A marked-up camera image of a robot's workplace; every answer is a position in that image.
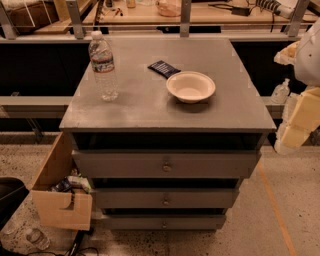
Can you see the black power adapter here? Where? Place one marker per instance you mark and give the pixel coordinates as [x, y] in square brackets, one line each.
[235, 10]

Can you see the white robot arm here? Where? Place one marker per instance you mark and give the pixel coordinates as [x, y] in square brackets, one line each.
[311, 36]

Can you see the grey bottom drawer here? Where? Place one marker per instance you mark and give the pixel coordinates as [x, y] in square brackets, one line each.
[164, 222]

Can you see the white paper bowl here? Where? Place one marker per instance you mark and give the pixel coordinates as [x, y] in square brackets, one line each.
[190, 87]

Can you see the grey top drawer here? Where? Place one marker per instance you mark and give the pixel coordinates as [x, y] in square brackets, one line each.
[99, 164]

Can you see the grey drawer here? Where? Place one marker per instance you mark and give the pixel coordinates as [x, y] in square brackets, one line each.
[99, 164]
[166, 198]
[164, 222]

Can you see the grey wooden drawer cabinet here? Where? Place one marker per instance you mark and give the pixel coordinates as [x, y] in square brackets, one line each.
[145, 118]

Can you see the hand sanitizer pump bottle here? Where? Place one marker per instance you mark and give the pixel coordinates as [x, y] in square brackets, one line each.
[281, 92]

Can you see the open cardboard box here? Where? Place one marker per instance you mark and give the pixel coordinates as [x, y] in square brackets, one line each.
[58, 203]

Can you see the plastic bottle on floor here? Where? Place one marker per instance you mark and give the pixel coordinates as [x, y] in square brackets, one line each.
[37, 238]

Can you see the black chair seat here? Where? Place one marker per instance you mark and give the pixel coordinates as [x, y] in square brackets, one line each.
[12, 193]

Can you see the grey middle drawer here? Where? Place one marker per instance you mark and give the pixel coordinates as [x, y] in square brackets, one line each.
[166, 198]

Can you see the dark blue snack packet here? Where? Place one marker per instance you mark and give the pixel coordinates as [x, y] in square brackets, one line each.
[164, 69]

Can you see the yellow foam padded gripper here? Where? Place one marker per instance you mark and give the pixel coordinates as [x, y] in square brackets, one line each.
[309, 60]

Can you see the clear plastic water bottle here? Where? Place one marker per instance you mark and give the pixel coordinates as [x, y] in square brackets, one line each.
[102, 63]

